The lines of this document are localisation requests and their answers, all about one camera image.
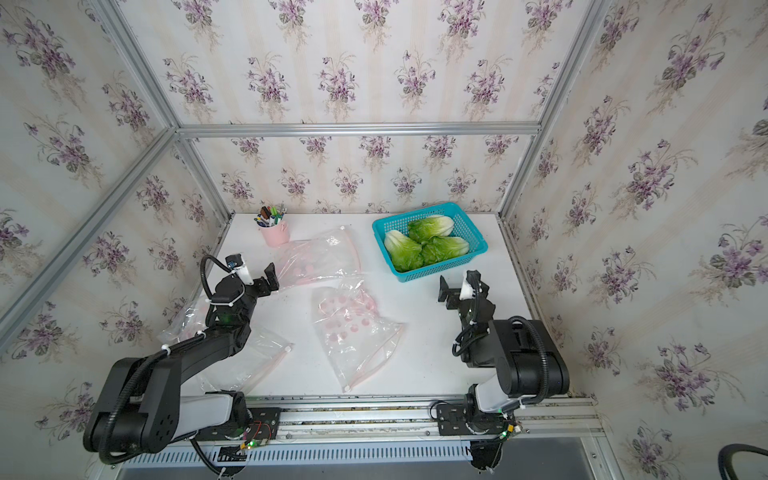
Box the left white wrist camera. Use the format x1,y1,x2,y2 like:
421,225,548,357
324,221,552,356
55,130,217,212
225,253,254,286

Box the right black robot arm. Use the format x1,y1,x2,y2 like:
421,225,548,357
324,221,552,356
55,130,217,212
429,270,570,439

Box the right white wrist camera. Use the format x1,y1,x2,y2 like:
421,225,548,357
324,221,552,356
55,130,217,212
459,278,476,301

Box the teal plastic basket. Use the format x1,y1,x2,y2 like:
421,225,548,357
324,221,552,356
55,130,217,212
372,202,488,283

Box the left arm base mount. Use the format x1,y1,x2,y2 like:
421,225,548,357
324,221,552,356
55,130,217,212
195,407,282,447

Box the pink pen cup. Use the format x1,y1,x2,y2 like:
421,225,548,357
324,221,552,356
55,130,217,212
259,220,290,248

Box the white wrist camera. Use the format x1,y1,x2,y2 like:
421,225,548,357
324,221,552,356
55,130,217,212
225,253,254,286
459,278,476,301

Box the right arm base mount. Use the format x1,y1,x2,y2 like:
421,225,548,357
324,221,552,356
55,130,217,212
428,400,522,438

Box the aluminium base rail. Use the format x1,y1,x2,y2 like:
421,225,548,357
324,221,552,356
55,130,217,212
104,394,607,448

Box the zip-top bag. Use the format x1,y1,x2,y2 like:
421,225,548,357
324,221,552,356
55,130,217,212
275,226,362,289
311,276,406,393
156,296,294,395

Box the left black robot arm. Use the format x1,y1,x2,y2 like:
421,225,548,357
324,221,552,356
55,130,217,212
82,254,280,465

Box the chinese cabbage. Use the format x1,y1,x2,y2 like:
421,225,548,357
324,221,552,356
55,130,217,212
408,215,454,244
384,230,424,273
421,237,469,266

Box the black chair edge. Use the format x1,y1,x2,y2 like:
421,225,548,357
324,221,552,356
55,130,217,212
717,443,767,480

